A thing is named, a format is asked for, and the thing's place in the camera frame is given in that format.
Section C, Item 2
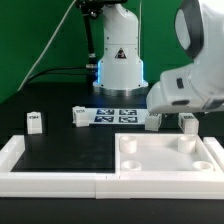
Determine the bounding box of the black camera stand pole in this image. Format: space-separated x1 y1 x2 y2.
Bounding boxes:
75 0 103 85

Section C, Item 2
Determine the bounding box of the black cable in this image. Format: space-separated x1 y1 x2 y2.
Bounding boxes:
23 65 92 88

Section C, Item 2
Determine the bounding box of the white U-shaped fence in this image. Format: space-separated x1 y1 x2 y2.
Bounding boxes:
0 135 224 199

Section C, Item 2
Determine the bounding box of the white square tabletop tray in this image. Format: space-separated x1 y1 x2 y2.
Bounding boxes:
115 133 220 172

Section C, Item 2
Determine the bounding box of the printed marker sheet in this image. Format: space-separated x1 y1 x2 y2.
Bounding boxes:
87 108 147 125

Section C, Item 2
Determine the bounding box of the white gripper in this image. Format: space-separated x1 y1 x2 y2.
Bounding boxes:
146 65 224 114

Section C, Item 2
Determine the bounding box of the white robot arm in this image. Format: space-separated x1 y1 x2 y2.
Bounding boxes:
93 0 224 114

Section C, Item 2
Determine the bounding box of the white cable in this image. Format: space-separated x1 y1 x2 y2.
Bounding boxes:
17 0 78 92

